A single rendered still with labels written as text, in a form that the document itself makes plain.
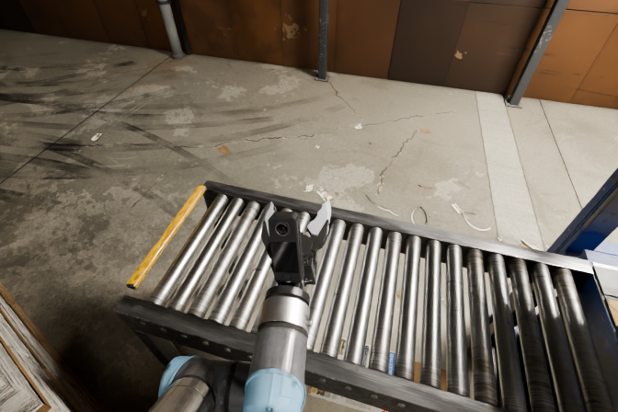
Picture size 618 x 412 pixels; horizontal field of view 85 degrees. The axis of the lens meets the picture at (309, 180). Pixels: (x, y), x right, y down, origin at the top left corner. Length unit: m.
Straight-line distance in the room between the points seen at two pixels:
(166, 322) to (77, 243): 1.55
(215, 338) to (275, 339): 0.53
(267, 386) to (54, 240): 2.27
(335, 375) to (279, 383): 0.48
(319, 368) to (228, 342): 0.25
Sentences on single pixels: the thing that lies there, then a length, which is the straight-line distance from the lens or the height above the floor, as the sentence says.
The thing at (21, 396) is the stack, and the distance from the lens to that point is 1.25.
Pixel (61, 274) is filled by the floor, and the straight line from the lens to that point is 2.45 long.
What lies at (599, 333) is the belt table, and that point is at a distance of 1.35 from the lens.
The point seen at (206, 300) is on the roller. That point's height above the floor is 0.79.
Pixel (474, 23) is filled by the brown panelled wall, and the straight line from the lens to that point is 3.63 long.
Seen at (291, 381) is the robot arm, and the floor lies 1.25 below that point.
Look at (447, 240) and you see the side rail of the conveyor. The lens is 1.23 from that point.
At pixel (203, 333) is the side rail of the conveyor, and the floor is 0.80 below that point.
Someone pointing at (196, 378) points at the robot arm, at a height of 1.18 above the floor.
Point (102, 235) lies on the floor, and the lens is 2.51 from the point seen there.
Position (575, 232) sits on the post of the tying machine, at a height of 0.76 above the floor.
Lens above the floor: 1.73
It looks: 44 degrees down
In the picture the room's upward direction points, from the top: straight up
